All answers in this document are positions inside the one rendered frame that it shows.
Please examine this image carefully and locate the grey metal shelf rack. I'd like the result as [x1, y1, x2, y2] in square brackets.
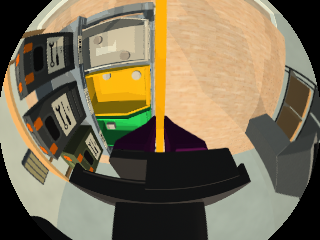
[35, 2, 156, 157]

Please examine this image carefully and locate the yellow open bin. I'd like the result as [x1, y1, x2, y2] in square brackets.
[85, 65, 151, 115]

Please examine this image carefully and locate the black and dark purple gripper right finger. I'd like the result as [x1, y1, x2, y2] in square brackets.
[164, 116, 208, 152]

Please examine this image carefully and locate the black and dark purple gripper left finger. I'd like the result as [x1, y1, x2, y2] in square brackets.
[112, 116, 156, 152]

